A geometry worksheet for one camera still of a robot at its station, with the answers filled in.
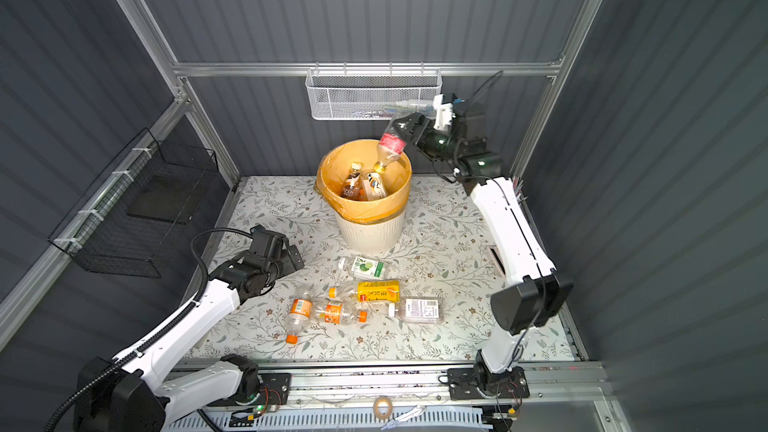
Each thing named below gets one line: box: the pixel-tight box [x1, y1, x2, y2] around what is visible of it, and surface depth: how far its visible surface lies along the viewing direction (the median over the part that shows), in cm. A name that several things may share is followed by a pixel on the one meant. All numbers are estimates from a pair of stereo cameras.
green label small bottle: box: [337, 256, 386, 280], surface depth 93 cm
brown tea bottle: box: [342, 162, 367, 201], surface depth 98 cm
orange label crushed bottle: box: [315, 300, 370, 325], surface depth 85 cm
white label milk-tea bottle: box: [363, 172, 387, 201], surface depth 94 cm
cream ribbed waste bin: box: [334, 211, 405, 254], surface depth 91 cm
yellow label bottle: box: [328, 280, 401, 303], surface depth 86 cm
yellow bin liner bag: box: [315, 139, 413, 224], surface depth 84 cm
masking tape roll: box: [373, 395, 393, 421], surface depth 72 cm
